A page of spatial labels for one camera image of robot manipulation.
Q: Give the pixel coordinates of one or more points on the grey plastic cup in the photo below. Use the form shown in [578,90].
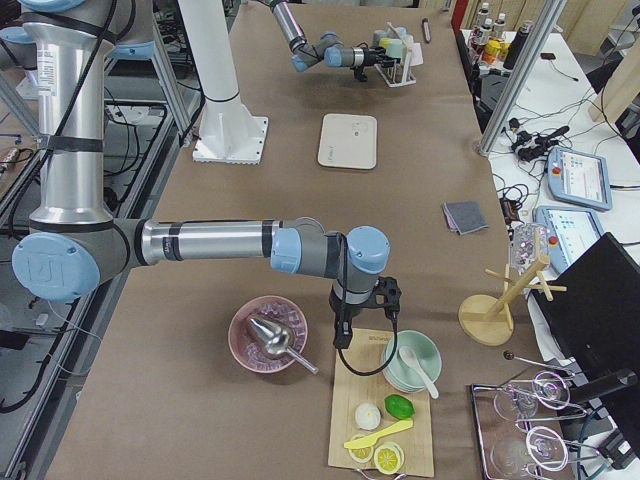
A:
[377,36]

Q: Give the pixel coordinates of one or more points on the metal ice scoop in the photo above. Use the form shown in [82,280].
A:
[276,340]

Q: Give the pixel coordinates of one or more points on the mint green plastic cup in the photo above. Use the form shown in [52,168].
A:
[394,48]

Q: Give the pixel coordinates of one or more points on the far blue teach pendant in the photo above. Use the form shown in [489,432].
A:
[579,178]

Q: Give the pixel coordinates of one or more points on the white ceramic spoon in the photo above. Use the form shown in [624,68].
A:
[409,357]

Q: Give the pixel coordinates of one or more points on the wooden cutting board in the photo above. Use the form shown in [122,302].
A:
[349,391]

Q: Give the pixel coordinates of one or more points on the green lime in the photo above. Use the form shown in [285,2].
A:
[399,407]

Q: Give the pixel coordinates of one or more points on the cream rabbit serving tray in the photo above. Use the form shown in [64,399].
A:
[348,141]

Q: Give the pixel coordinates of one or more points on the black thermos bottle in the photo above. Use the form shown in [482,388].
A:
[517,45]

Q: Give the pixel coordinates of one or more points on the wooden mug tree stand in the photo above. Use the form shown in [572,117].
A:
[487,319]

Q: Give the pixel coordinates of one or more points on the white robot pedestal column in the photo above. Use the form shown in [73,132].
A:
[228,132]

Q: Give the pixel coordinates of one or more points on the black monitor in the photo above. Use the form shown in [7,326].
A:
[596,322]

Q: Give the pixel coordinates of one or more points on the lemon slice left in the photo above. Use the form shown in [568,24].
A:
[361,455]

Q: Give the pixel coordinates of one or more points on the wine glass lower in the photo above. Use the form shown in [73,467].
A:
[534,455]

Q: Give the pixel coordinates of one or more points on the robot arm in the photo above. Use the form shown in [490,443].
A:
[328,49]
[75,244]

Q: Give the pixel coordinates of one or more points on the lemon slice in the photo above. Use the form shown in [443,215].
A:
[388,458]
[361,455]

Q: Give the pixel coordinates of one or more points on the metal cylinder brush tool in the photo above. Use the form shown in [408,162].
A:
[426,30]

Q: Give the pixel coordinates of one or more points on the blue teach pendant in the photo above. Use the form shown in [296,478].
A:
[579,178]
[571,232]

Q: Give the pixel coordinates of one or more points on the white wire cup rack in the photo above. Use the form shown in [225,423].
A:
[399,73]

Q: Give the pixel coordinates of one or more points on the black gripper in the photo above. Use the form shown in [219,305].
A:
[351,311]
[366,55]

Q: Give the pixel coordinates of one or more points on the wine glass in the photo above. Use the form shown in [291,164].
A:
[534,455]
[523,399]

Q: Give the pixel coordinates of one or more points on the wine glass upper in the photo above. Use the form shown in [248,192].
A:
[523,399]

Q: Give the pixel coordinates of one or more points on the yellow plastic knife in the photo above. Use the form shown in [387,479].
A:
[372,438]

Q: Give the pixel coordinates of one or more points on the near blue teach pendant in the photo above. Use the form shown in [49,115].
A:
[571,232]

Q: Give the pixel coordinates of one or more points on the aluminium frame post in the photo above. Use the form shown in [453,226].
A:
[529,54]

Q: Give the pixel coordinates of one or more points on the folded grey cloth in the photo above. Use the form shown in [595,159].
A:
[464,217]

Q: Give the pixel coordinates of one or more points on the pink bowl with ice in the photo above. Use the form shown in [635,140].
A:
[247,351]

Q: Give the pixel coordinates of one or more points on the black glass holder tray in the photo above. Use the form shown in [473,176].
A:
[490,428]

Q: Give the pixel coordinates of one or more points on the lemon slice right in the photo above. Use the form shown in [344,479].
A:
[388,458]

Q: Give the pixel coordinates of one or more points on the clear textured glass mug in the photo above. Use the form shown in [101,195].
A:
[528,243]

